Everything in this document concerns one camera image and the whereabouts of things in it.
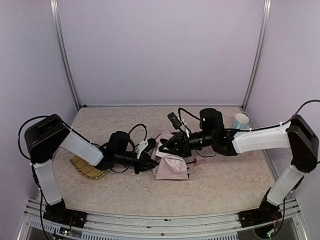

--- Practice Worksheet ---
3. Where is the pink and black folding umbrella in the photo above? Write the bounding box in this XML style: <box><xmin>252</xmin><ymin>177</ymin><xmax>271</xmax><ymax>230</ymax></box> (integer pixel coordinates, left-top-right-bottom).
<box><xmin>150</xmin><ymin>131</ymin><xmax>190</xmax><ymax>181</ymax></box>

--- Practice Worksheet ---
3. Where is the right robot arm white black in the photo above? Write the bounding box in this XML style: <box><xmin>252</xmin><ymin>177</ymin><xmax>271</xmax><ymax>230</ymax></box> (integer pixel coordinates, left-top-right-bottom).
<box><xmin>159</xmin><ymin>108</ymin><xmax>319</xmax><ymax>213</ymax></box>

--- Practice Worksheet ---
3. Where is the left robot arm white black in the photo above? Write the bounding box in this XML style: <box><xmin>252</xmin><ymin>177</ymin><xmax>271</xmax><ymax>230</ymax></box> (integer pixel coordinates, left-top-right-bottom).
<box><xmin>24</xmin><ymin>114</ymin><xmax>158</xmax><ymax>206</ymax></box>

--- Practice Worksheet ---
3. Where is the woven bamboo tray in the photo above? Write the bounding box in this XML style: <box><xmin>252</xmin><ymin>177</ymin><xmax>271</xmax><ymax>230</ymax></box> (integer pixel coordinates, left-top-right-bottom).
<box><xmin>69</xmin><ymin>155</ymin><xmax>108</xmax><ymax>180</ymax></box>

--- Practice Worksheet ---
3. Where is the light blue paper cup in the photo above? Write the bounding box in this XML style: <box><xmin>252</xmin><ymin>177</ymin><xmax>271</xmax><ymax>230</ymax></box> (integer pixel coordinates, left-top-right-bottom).
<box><xmin>232</xmin><ymin>113</ymin><xmax>249</xmax><ymax>130</ymax></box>

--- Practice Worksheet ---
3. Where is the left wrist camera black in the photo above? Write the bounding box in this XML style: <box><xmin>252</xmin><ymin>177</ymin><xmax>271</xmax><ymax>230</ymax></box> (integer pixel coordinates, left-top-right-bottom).
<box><xmin>135</xmin><ymin>137</ymin><xmax>157</xmax><ymax>153</ymax></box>

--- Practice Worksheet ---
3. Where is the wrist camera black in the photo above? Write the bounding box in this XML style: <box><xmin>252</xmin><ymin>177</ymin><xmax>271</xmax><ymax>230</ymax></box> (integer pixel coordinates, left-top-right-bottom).
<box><xmin>167</xmin><ymin>112</ymin><xmax>182</xmax><ymax>130</ymax></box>
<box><xmin>135</xmin><ymin>137</ymin><xmax>157</xmax><ymax>153</ymax></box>

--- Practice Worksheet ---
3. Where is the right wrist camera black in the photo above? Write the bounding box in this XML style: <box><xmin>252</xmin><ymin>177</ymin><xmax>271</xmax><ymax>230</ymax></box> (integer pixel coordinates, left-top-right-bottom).
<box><xmin>167</xmin><ymin>112</ymin><xmax>182</xmax><ymax>130</ymax></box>

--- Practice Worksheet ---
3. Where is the left camera black cable loop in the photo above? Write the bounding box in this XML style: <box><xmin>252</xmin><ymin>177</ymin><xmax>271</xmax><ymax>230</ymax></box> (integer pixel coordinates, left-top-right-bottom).
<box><xmin>127</xmin><ymin>123</ymin><xmax>148</xmax><ymax>146</ymax></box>

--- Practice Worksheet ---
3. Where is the aluminium front rail frame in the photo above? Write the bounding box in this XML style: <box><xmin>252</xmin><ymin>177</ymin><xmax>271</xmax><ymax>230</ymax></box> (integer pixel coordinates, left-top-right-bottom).
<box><xmin>15</xmin><ymin>198</ymin><xmax>311</xmax><ymax>240</ymax></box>

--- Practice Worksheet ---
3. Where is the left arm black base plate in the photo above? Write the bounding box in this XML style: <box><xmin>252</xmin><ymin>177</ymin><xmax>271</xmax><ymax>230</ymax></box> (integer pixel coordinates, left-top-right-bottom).
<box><xmin>43</xmin><ymin>205</ymin><xmax>87</xmax><ymax>229</ymax></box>

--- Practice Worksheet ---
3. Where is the right aluminium corner post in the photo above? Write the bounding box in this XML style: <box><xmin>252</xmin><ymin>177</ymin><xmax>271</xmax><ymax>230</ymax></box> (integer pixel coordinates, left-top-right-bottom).
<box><xmin>241</xmin><ymin>0</ymin><xmax>272</xmax><ymax>112</ymax></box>

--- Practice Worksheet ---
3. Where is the aluminium corner post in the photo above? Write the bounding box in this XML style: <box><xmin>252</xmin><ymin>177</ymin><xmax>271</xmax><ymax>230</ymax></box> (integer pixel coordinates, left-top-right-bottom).
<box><xmin>50</xmin><ymin>0</ymin><xmax>82</xmax><ymax>111</ymax></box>
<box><xmin>241</xmin><ymin>0</ymin><xmax>272</xmax><ymax>112</ymax></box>

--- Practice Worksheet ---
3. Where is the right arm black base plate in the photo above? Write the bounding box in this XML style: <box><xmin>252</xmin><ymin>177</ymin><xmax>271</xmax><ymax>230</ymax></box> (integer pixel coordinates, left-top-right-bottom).
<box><xmin>238</xmin><ymin>204</ymin><xmax>282</xmax><ymax>228</ymax></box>

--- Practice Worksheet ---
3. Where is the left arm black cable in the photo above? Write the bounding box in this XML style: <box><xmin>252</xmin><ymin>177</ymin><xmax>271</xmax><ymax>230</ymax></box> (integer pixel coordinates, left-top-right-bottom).
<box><xmin>17</xmin><ymin>115</ymin><xmax>73</xmax><ymax>161</ymax></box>

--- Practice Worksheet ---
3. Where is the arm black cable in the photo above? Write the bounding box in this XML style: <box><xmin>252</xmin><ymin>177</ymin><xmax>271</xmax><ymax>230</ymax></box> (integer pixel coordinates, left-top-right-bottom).
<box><xmin>17</xmin><ymin>115</ymin><xmax>73</xmax><ymax>161</ymax></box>
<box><xmin>247</xmin><ymin>99</ymin><xmax>320</xmax><ymax>132</ymax></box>

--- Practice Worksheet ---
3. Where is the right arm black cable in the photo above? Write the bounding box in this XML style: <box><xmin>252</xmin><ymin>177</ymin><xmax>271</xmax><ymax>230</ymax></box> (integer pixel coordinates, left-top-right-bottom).
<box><xmin>247</xmin><ymin>99</ymin><xmax>320</xmax><ymax>132</ymax></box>

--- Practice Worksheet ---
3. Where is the left aluminium corner post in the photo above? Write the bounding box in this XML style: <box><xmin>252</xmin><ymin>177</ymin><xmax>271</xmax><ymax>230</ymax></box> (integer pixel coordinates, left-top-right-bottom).
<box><xmin>50</xmin><ymin>0</ymin><xmax>82</xmax><ymax>111</ymax></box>

